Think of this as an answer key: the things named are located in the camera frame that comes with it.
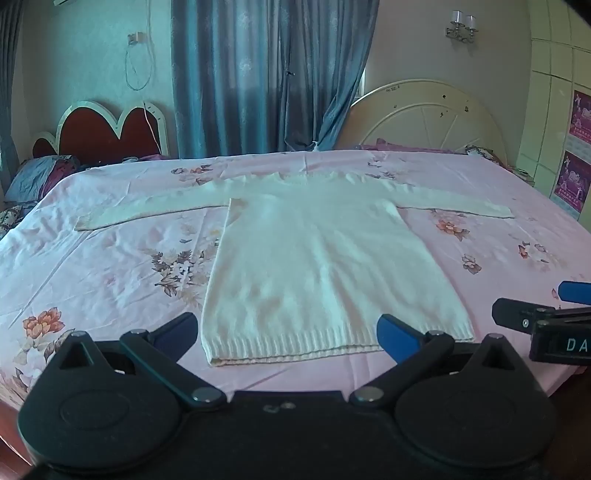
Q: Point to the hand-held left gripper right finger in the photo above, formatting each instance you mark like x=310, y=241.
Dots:
x=395, y=330

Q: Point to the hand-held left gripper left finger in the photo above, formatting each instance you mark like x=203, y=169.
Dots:
x=178, y=330

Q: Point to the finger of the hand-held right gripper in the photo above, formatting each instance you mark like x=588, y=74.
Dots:
x=576, y=293
x=519, y=313

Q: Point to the white knit sweater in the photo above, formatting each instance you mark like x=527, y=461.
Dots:
x=318, y=263

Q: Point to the pink floral bedsheet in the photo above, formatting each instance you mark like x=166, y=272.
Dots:
x=115, y=258

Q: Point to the floral pillow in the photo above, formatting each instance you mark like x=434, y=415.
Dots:
x=482, y=153

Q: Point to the purple pillow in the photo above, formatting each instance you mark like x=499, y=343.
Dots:
x=406, y=145

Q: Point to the dark patterned pillow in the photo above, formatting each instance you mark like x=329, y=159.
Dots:
x=14, y=217

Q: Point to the cream panelled wardrobe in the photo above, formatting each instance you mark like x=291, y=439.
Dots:
x=549, y=92

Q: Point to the blue pillow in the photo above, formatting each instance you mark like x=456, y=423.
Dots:
x=37, y=177

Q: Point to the red heart-shaped headboard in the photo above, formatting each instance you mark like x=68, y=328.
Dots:
x=108, y=134

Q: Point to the cream round headboard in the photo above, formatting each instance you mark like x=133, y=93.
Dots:
x=415, y=117

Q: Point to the blue window curtain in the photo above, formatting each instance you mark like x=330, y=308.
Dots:
x=268, y=74

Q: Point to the blue side curtain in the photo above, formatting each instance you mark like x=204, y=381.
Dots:
x=8, y=92

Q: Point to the pink wall poster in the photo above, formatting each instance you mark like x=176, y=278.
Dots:
x=581, y=117
x=572, y=182

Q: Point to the twin wall lamp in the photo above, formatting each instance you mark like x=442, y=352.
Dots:
x=461, y=23

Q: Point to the wall charger plug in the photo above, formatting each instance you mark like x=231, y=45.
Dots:
x=135, y=38

